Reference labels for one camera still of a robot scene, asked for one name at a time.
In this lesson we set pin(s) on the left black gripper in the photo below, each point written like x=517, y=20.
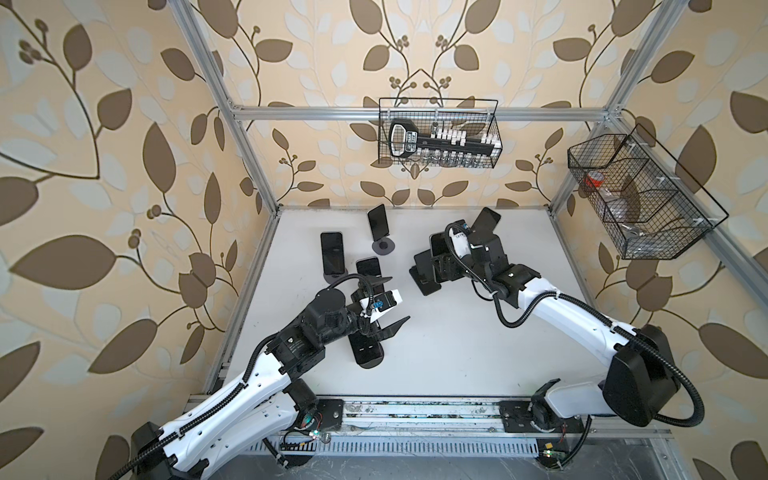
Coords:
x=389, y=331

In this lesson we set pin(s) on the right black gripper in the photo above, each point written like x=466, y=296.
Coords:
x=447, y=265

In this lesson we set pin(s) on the black phone stand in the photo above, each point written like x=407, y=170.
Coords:
x=485, y=223
x=438, y=252

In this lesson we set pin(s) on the black square stand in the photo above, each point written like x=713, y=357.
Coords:
x=423, y=273

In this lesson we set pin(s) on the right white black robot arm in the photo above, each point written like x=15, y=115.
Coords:
x=641, y=383

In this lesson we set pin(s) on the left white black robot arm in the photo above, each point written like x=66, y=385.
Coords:
x=269, y=396

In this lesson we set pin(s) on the black phone middle left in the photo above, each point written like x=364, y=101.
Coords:
x=369, y=267

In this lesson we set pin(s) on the black phone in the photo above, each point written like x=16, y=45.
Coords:
x=359, y=342
x=369, y=267
x=378, y=222
x=332, y=253

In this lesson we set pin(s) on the black phone near front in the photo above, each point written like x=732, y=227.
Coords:
x=359, y=342

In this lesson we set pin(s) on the grey round stand left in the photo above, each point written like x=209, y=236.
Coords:
x=331, y=276

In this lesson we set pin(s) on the grey round stand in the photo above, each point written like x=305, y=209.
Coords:
x=369, y=359
x=331, y=276
x=383, y=246

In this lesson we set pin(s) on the grey round stand front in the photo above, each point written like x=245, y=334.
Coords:
x=369, y=359

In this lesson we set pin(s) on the grey round stand far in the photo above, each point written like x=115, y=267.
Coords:
x=383, y=246

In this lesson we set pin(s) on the black phone far left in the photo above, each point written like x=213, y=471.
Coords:
x=332, y=253

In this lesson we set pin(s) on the black phone far centre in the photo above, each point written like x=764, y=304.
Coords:
x=378, y=222

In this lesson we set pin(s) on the black tool with vials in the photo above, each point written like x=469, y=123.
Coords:
x=404, y=139

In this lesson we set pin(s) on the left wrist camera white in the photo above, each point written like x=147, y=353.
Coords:
x=381, y=304

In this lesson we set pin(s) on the aluminium rail front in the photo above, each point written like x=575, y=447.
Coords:
x=423, y=416

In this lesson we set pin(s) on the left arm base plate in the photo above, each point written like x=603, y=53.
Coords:
x=324, y=415

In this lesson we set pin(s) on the black wire basket back wall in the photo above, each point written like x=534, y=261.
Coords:
x=474, y=116

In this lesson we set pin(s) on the black wire basket wall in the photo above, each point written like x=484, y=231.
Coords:
x=474, y=116
x=654, y=204

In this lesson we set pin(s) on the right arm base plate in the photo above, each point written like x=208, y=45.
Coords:
x=524, y=416

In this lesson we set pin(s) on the black wire basket right wall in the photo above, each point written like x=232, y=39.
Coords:
x=654, y=204

